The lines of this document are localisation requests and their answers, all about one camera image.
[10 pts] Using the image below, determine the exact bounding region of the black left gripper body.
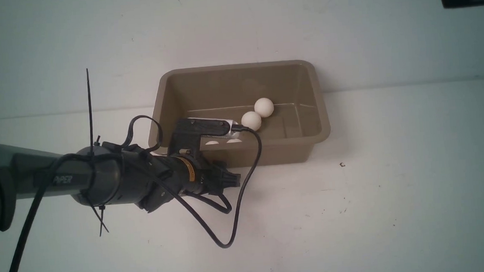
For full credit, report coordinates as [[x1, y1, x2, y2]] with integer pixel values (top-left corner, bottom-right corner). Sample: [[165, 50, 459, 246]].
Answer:
[[159, 154, 241, 196]]

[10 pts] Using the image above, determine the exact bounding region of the white plain ball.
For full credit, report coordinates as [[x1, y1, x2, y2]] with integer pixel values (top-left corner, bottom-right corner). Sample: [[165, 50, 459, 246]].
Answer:
[[254, 97, 274, 118], [241, 111, 262, 131]]

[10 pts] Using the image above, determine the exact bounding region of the tan plastic storage bin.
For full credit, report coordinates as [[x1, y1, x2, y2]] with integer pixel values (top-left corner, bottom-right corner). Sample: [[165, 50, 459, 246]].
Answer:
[[152, 60, 331, 166]]

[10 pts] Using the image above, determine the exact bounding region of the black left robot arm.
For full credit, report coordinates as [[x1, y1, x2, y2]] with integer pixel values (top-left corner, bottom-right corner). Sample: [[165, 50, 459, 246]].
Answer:
[[0, 142, 240, 231]]

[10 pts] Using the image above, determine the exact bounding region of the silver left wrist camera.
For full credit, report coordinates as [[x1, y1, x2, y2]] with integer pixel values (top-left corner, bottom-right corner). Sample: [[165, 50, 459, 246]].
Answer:
[[167, 118, 243, 158]]

